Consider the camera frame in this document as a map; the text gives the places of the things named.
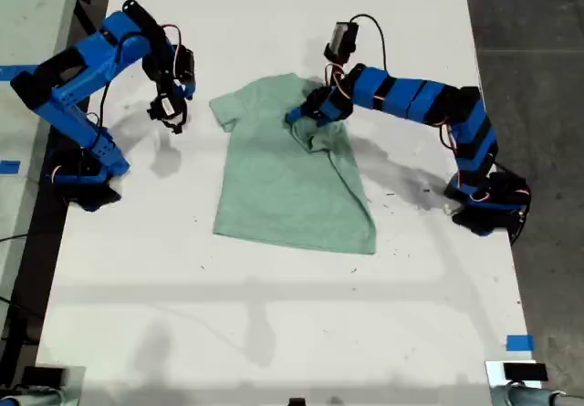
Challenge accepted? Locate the pale green T-shirt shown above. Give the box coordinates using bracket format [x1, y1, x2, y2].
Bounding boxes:
[208, 72, 379, 255]

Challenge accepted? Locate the black table leg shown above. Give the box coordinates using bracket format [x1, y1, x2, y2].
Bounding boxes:
[72, 0, 104, 52]

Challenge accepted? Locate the long blue tape strip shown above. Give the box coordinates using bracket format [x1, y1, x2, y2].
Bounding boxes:
[0, 64, 45, 82]

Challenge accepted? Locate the white side table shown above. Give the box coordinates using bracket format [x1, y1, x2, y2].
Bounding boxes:
[0, 0, 84, 316]

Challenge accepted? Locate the square blue tape piece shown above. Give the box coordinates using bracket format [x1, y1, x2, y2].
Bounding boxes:
[506, 334, 536, 352]

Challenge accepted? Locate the bright metal plate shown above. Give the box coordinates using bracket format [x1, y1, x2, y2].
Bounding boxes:
[484, 359, 545, 390]

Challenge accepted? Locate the black box on dull plate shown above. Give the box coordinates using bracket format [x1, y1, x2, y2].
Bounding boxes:
[21, 367, 66, 388]

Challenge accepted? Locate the black box on bright plate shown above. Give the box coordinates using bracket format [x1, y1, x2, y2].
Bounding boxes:
[502, 362, 548, 383]

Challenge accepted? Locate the grey metal tube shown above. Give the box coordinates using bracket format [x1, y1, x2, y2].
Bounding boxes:
[0, 390, 68, 406]
[490, 383, 584, 406]

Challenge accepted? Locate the black labelled camera box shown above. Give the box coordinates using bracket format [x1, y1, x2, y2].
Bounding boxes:
[146, 97, 177, 120]

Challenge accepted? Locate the black camera cable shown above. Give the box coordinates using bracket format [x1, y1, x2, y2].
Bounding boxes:
[348, 13, 390, 72]
[93, 31, 151, 151]

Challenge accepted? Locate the grey black camera box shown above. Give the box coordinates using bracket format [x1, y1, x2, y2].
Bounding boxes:
[328, 20, 360, 57]

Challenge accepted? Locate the black base cable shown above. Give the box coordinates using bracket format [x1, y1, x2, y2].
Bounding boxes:
[495, 161, 534, 246]

